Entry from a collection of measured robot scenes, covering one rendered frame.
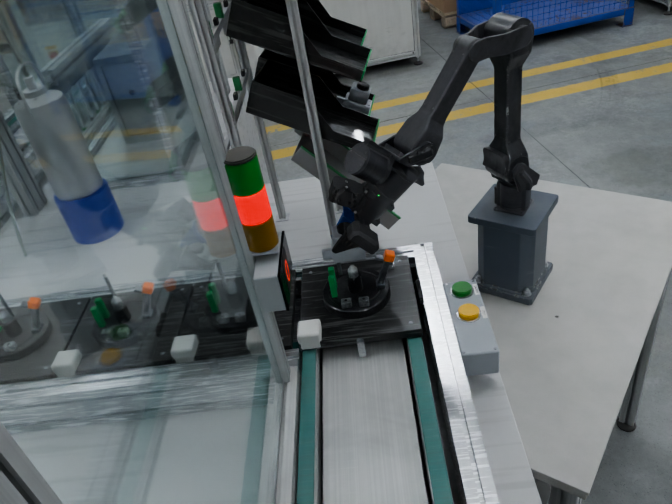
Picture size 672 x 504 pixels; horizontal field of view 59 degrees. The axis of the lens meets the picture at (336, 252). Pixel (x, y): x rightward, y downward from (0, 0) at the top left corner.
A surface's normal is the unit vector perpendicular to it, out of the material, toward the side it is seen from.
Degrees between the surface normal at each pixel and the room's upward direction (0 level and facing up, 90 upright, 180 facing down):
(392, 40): 90
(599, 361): 0
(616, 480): 0
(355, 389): 0
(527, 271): 90
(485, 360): 90
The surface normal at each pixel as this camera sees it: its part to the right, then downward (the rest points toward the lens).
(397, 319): -0.15, -0.80
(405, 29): 0.18, 0.55
